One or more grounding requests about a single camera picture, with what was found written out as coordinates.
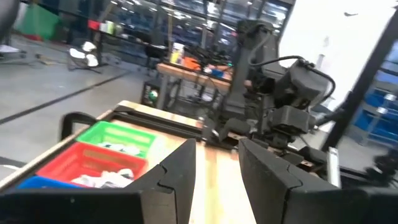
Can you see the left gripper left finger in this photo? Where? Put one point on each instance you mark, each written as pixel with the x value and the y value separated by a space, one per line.
pixel 140 205

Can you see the yellow white container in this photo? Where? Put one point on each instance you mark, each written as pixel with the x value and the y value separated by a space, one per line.
pixel 177 53

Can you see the red plastic basket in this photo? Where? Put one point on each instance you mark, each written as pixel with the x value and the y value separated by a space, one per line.
pixel 87 158

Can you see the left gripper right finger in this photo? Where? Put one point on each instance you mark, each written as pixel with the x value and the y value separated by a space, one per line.
pixel 280 202

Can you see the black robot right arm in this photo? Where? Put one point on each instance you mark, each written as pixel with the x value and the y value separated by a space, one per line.
pixel 258 40

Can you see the blue plastic basket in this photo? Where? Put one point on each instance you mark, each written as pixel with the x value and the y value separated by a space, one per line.
pixel 43 183

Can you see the green plastic basket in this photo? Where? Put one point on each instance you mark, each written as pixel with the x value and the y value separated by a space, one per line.
pixel 118 133

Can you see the dark antiseptic towelette packet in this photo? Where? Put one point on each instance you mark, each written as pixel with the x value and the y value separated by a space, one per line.
pixel 132 151
pixel 109 145
pixel 124 174

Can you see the black computer tower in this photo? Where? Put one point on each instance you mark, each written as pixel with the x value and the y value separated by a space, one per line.
pixel 152 93

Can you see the wooden background workbench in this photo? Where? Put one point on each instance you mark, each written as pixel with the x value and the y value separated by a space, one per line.
pixel 186 74

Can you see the blue bin storage shelf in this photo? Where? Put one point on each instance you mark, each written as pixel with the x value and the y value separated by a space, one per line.
pixel 379 109

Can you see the green background bin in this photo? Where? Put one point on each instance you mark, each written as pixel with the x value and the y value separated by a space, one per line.
pixel 37 21

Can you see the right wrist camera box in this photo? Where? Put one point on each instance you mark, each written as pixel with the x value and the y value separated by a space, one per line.
pixel 290 119

